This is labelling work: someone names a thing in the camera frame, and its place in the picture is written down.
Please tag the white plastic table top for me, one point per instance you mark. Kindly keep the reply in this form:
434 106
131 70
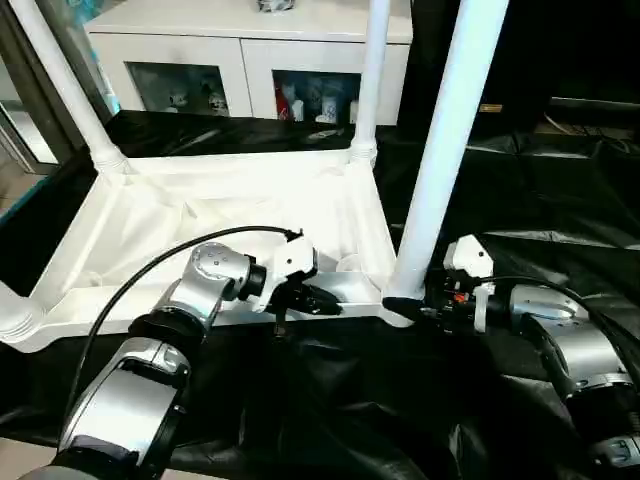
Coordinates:
225 200

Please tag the white plastic table leg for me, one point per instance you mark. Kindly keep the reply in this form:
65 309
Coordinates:
65 75
372 75
12 310
440 150

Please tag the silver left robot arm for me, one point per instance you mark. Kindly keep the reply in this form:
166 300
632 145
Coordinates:
210 270

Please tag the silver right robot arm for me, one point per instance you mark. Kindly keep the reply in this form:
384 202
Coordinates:
575 350

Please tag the black work mat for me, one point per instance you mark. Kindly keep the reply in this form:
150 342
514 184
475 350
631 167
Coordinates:
550 200

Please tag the white red mug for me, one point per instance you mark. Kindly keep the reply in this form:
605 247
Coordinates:
354 111

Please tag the light blue packaged box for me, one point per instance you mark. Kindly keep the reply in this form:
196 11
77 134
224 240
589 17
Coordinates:
111 97

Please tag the white glass-door cabinet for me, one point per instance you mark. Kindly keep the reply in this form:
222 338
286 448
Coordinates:
175 45

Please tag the black fabric bag yellow label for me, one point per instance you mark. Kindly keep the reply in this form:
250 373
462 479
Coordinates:
575 50

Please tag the teal floor mat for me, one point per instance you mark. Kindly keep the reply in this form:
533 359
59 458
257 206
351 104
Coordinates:
20 200

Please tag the blue white ceramic ornament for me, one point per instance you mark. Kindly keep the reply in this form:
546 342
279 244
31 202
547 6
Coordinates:
277 5

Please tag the grey curtain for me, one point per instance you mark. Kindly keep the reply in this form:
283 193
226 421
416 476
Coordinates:
20 75

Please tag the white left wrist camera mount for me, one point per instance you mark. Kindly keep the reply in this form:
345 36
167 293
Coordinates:
292 257

